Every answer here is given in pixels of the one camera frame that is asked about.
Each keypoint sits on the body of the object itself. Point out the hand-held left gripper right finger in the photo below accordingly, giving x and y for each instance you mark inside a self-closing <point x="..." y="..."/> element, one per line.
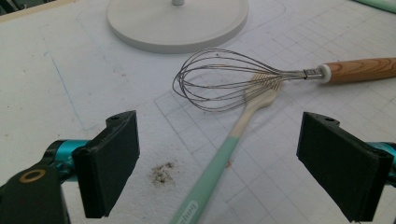
<point x="342" y="168"/>

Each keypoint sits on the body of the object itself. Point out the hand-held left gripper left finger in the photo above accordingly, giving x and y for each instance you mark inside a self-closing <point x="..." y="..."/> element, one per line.
<point x="107" y="161"/>

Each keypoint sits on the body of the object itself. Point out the white plate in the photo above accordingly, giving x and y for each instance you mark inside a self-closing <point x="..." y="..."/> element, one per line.
<point x="177" y="25"/>

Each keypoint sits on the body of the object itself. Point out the small pile of crumbs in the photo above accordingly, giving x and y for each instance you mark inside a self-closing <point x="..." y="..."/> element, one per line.
<point x="162" y="174"/>

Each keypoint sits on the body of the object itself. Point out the white gridded mat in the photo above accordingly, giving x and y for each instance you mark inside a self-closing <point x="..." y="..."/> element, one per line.
<point x="280" y="140"/>

